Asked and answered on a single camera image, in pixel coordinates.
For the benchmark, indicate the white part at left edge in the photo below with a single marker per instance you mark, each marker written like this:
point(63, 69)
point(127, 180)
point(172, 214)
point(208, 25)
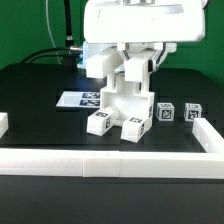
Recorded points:
point(3, 123)

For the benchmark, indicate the white U-shaped fence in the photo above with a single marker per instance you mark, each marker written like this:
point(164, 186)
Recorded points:
point(40, 162)

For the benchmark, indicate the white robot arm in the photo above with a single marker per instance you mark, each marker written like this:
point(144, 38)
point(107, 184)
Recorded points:
point(138, 34)

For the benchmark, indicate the white chair back frame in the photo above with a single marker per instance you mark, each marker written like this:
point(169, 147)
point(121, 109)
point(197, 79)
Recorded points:
point(108, 60)

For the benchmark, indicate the white marker sheet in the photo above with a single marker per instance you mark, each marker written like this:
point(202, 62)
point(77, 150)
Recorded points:
point(77, 99)

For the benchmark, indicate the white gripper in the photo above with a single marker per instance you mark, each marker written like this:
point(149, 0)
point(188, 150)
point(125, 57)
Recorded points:
point(123, 22)

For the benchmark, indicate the white chair seat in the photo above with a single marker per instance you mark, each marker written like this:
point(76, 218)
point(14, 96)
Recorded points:
point(131, 99)

